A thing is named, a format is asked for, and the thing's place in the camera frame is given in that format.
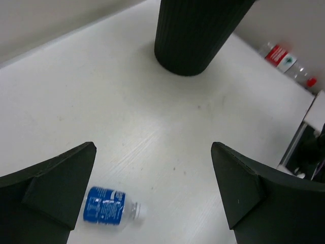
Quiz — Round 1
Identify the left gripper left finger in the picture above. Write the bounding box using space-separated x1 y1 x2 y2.
1 142 96 243

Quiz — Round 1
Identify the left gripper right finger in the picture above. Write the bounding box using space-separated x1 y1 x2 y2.
211 142 324 243

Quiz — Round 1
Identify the black plastic bin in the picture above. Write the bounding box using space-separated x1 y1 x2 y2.
154 0 254 76

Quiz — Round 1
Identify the blue label plastic bottle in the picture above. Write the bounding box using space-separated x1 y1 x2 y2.
82 187 147 228

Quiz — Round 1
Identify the red label plastic bottle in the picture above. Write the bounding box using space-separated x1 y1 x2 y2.
258 42 317 89

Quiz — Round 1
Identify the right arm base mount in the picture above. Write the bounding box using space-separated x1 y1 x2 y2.
277 90 324 183

